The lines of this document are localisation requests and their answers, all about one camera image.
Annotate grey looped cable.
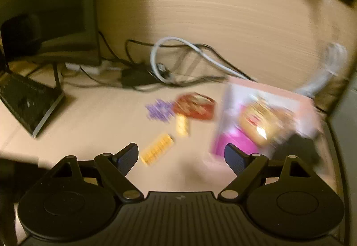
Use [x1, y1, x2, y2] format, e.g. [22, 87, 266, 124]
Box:
[149, 36, 252, 85]

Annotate packaged round pastry bun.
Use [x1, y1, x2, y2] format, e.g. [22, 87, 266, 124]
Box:
[237, 100, 295, 148]

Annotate black computer monitor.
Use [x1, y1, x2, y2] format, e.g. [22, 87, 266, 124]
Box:
[1, 0, 100, 66]

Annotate white power strip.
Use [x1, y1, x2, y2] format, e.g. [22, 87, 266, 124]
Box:
[65, 60, 122, 75]

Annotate small yellow snack packet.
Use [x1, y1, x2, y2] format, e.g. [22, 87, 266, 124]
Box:
[176, 114, 189, 137]

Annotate magenta pink hair accessory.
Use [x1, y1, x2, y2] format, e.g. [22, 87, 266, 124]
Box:
[211, 127, 259, 157]

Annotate black tangled cables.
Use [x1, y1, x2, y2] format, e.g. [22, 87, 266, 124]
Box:
[59, 31, 252, 90]

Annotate black wifi router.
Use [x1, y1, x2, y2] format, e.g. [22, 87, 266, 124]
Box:
[1, 63, 65, 138]

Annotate white bundled cable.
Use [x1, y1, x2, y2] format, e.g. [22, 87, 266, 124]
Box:
[295, 0, 348, 99]

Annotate pink cardboard gift box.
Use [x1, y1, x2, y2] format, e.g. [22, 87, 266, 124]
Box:
[211, 77, 321, 158]

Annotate orange pill blister pack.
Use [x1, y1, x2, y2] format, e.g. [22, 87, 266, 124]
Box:
[140, 133, 174, 166]

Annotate black plush toy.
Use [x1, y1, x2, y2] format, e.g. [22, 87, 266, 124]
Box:
[272, 134, 321, 167]

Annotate black power adapter brick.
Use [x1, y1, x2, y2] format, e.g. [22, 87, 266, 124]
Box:
[120, 68, 158, 88]

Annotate red quail egg snack packet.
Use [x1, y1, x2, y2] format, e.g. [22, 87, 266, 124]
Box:
[172, 92, 216, 120]

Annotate purple flower hair clip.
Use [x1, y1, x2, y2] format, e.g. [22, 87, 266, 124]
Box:
[145, 99, 175, 123]

